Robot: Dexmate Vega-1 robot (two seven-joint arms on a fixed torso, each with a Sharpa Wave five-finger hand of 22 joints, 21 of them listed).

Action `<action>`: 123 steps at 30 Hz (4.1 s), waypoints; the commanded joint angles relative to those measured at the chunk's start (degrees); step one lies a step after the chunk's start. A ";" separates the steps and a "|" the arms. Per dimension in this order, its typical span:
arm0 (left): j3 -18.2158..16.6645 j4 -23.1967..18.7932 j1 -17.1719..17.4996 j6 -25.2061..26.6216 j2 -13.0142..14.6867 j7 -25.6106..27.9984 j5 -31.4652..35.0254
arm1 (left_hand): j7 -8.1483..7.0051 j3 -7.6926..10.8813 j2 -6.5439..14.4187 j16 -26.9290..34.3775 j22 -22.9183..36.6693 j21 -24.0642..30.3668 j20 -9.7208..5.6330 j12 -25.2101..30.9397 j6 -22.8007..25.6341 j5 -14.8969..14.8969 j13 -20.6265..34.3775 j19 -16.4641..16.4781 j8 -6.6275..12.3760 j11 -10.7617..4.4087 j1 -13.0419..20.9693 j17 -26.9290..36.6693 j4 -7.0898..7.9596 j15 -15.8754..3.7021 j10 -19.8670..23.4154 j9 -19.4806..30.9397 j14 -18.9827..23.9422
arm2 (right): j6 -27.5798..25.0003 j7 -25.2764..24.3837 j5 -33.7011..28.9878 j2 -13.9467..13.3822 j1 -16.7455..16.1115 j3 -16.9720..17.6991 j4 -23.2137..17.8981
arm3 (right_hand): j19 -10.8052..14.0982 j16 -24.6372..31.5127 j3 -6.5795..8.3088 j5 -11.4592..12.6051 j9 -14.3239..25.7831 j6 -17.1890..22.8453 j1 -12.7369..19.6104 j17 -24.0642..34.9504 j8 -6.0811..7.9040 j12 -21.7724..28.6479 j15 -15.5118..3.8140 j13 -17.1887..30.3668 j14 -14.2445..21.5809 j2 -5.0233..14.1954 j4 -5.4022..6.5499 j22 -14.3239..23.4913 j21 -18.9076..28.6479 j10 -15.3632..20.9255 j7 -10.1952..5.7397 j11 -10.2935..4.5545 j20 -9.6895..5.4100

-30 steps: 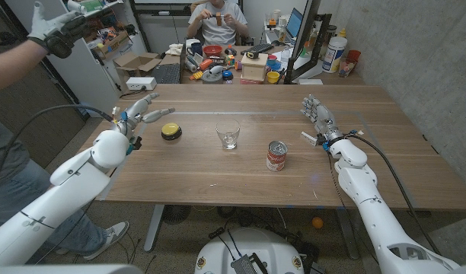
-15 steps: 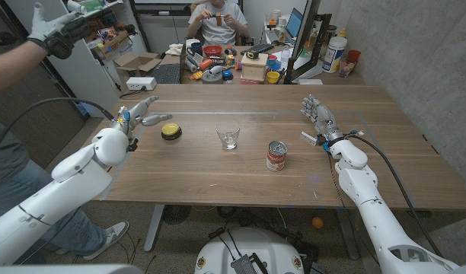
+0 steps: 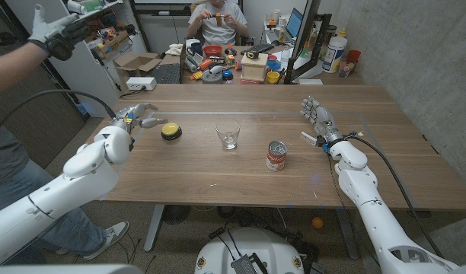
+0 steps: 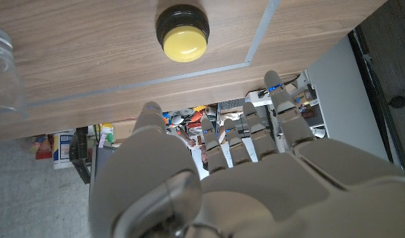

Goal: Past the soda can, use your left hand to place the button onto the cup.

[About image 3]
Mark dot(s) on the red soup can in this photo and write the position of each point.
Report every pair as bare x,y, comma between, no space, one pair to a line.
276,158

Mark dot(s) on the grey table leg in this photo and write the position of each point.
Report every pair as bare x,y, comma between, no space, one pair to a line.
346,236
154,228

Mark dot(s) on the white sneaker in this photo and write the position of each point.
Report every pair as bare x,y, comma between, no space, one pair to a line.
111,237

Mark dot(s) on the grey round device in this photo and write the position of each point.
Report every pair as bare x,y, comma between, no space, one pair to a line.
212,76

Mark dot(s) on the small yellow cup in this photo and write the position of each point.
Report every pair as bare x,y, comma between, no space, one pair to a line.
273,77

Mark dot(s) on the wooden back desk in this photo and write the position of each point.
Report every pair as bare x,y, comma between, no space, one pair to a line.
332,80

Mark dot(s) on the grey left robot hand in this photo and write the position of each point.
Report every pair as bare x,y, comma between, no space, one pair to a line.
136,116

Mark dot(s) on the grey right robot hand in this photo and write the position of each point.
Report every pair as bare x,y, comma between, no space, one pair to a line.
324,120

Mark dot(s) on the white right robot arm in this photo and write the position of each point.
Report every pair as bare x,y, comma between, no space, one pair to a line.
374,213

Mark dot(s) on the white folded cloth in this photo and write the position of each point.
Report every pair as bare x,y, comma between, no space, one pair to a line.
175,49

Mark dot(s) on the white power strip box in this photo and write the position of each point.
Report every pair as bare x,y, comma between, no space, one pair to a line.
141,83

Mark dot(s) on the seated person grey shirt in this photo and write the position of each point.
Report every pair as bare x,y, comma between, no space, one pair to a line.
217,28

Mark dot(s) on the red bowl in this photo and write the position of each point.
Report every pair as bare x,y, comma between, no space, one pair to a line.
212,50

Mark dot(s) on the yellow button black base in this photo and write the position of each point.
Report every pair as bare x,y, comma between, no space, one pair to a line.
171,130

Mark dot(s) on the blue round button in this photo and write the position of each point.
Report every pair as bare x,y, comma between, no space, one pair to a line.
227,75

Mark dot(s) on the small black keyboard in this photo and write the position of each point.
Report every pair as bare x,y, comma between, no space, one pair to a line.
259,48

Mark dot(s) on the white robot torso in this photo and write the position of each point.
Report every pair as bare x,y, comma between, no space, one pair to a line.
252,243

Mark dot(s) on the white shelf unit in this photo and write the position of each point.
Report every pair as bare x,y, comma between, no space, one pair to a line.
77,72

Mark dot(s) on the clear glass with items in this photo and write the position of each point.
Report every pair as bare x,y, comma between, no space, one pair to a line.
346,67

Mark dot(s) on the light wooden box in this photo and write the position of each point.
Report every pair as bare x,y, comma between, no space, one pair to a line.
254,68

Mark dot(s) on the orange toy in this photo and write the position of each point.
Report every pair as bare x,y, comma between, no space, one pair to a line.
205,64

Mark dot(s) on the dark blue mug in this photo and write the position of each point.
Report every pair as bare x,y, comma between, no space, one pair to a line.
195,48

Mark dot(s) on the orange ball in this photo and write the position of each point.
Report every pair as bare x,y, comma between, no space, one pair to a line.
318,222

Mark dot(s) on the open cardboard box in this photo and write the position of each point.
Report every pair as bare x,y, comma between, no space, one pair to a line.
136,62

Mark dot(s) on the standing person in jeans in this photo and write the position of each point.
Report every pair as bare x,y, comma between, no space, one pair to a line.
4,160

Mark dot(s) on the open laptop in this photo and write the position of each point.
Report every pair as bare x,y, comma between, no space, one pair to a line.
295,23

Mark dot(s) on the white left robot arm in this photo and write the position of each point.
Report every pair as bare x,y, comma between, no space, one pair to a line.
46,198

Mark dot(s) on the large black keyboard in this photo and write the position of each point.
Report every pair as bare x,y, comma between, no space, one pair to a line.
166,73

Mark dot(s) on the clear glass cup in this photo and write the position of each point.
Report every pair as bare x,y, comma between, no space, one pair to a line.
228,133

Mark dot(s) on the white wipes canister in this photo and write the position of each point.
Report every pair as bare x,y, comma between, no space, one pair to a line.
334,55

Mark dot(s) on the black monitor with stand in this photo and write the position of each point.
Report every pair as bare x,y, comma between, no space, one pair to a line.
303,34

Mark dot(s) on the standing person's bare forearm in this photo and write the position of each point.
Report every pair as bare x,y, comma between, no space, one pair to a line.
10,70

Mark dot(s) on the black finned module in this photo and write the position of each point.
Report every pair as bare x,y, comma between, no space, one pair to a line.
243,265

